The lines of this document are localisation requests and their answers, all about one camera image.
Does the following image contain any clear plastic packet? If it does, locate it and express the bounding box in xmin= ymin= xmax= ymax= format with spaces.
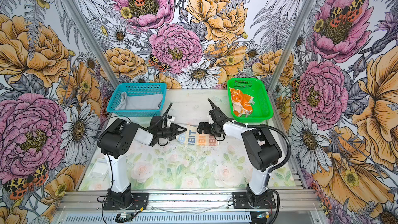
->
xmin=90 ymin=159 xmax=108 ymax=178

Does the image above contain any green plastic basket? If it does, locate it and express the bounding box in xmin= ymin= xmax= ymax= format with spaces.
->
xmin=227 ymin=78 xmax=274 ymax=124

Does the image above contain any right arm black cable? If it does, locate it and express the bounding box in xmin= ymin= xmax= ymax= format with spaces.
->
xmin=207 ymin=99 xmax=292 ymax=224

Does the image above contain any printed cream towel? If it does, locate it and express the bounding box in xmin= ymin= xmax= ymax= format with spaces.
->
xmin=176 ymin=125 xmax=219 ymax=146

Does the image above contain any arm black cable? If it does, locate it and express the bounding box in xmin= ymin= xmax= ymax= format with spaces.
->
xmin=207 ymin=99 xmax=292 ymax=224
xmin=97 ymin=102 xmax=173 ymax=224

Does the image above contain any right aluminium frame post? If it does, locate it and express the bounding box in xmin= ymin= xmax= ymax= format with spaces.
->
xmin=269 ymin=0 xmax=327 ymax=83

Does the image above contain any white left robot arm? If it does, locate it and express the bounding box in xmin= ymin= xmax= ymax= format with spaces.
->
xmin=97 ymin=116 xmax=187 ymax=211

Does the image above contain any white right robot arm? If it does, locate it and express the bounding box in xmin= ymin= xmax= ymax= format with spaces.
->
xmin=197 ymin=108 xmax=283 ymax=208

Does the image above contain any light grey towel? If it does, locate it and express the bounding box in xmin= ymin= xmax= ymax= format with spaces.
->
xmin=115 ymin=92 xmax=163 ymax=111

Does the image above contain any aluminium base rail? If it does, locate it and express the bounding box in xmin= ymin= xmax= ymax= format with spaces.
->
xmin=52 ymin=188 xmax=327 ymax=224

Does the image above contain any teal plastic basket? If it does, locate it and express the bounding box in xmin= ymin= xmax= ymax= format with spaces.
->
xmin=106 ymin=83 xmax=167 ymax=117

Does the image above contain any orange patterned towel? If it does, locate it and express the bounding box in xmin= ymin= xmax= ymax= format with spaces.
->
xmin=230 ymin=88 xmax=255 ymax=117

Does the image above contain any left aluminium frame post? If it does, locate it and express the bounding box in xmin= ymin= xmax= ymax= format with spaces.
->
xmin=62 ymin=0 xmax=119 ymax=89

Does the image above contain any aluminium frame post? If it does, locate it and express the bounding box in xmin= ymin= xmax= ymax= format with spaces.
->
xmin=269 ymin=0 xmax=327 ymax=83
xmin=62 ymin=0 xmax=119 ymax=89

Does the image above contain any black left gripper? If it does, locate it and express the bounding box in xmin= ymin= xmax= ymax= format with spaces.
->
xmin=158 ymin=123 xmax=187 ymax=141

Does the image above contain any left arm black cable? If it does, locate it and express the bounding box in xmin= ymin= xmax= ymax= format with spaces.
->
xmin=97 ymin=102 xmax=173 ymax=224

